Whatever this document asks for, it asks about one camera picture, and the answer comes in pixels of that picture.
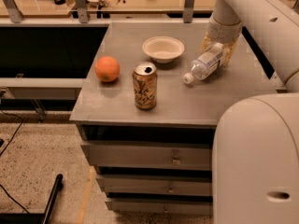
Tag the black metal chair leg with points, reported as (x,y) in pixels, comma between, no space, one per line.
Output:
(35,218)

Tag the orange soda can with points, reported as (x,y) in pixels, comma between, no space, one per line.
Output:
(145,85)

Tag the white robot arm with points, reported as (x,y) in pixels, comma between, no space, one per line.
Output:
(255,157)

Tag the grey drawer cabinet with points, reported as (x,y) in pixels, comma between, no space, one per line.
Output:
(159,160)

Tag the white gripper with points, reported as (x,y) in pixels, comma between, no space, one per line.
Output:
(222,32)

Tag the wooden background desk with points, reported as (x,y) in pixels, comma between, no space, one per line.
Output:
(46,8)

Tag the clear plastic water bottle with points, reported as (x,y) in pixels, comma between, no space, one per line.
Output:
(206,64)

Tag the white paper bowl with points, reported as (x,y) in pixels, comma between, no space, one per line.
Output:
(163,49)

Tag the orange fruit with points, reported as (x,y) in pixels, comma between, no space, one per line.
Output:
(107,69)

